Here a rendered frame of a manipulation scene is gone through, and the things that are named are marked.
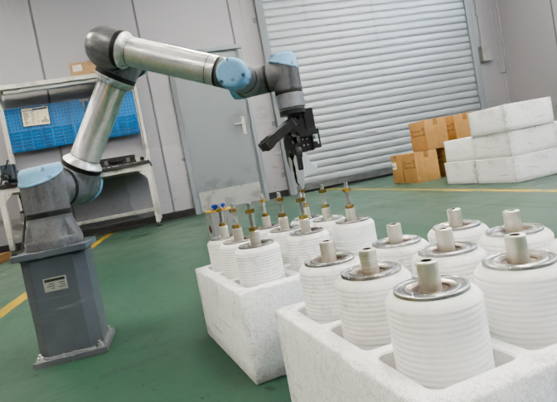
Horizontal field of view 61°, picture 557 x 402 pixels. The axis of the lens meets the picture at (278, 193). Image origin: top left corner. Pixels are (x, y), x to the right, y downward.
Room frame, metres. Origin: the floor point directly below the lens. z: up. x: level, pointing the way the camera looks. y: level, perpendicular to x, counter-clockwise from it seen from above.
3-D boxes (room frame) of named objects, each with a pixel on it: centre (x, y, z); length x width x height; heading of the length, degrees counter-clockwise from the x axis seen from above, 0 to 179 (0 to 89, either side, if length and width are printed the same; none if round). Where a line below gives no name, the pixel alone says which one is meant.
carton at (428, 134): (4.82, -1.62, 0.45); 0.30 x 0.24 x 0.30; 14
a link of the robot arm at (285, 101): (1.29, -0.08, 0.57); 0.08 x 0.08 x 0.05
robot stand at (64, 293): (1.31, 0.64, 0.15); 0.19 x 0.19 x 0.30; 12
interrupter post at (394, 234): (0.73, -0.17, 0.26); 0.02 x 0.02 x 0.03
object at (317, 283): (0.69, -0.06, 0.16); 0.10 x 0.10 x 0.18
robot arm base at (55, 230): (1.31, 0.64, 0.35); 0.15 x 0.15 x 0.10
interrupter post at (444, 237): (0.62, -0.21, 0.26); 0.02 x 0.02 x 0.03
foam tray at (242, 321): (1.13, 0.00, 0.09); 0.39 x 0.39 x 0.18; 22
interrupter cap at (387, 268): (0.58, -0.10, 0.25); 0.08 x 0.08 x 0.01
